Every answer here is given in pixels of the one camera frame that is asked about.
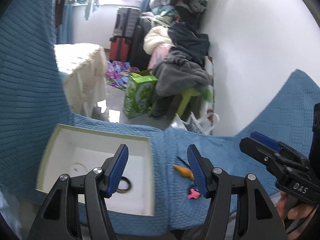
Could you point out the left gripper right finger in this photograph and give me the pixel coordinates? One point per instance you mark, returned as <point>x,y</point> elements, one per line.
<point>256,216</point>

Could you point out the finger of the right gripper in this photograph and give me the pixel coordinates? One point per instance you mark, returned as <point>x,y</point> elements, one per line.
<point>274,145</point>

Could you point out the pink plastic charm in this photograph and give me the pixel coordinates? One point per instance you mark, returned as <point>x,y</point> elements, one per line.
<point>193,194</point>

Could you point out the black rhinestone hair clip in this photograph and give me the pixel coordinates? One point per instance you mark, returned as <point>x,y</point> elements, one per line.
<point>183,161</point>

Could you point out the orange gourd pendant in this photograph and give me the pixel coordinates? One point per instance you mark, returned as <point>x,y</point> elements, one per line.
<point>184,172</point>

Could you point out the right hand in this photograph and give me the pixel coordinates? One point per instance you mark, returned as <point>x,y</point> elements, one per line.
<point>303,211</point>

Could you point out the blue textured chair cover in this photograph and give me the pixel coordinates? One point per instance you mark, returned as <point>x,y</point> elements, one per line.
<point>287,118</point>

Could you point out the white plastic bag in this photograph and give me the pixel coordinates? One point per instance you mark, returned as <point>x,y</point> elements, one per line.
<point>203,125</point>

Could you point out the green cardboard box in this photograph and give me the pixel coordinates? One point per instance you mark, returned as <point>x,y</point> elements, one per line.
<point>78,151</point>

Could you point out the green plastic stool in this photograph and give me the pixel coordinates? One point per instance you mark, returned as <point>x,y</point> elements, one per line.
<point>162,105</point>

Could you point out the grey fleece garment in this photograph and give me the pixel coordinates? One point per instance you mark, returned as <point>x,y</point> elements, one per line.
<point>177,73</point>

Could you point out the left blue chair backrest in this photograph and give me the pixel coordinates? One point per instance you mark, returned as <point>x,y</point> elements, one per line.
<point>32,96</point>

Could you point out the dark navy garment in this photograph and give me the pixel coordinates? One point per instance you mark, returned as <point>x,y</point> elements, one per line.
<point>186,39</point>

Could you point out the green printed carton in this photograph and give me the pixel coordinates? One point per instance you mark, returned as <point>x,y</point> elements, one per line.
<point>138,94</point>

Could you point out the cream puffy jacket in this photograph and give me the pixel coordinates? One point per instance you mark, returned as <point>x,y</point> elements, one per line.
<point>155,37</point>

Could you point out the cream lace covered table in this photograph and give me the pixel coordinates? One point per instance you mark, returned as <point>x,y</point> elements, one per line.
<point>82,68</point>

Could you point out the purple patterned cloth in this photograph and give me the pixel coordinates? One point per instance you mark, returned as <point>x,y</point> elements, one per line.
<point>117,73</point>

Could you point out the red suitcase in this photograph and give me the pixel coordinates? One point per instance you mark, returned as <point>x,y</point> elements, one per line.
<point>120,47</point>

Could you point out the grey suitcase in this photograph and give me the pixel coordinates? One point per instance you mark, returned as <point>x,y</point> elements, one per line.
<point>126,21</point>

